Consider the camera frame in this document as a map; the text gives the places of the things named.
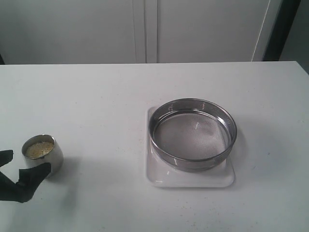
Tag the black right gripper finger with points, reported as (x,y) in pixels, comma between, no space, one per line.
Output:
(23,190)

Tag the white cabinet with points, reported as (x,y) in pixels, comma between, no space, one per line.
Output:
(135,31)

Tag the rice and millet grain mix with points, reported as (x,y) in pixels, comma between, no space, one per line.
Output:
(39,149)

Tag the white square tray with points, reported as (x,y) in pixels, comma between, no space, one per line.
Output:
(169,178)

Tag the stainless steel cup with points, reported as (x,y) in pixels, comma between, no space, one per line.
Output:
(54,157)

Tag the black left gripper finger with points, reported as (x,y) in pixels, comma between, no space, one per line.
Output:
(6,156)

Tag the round stainless steel sieve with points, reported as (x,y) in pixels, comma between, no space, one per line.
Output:
(198,106)

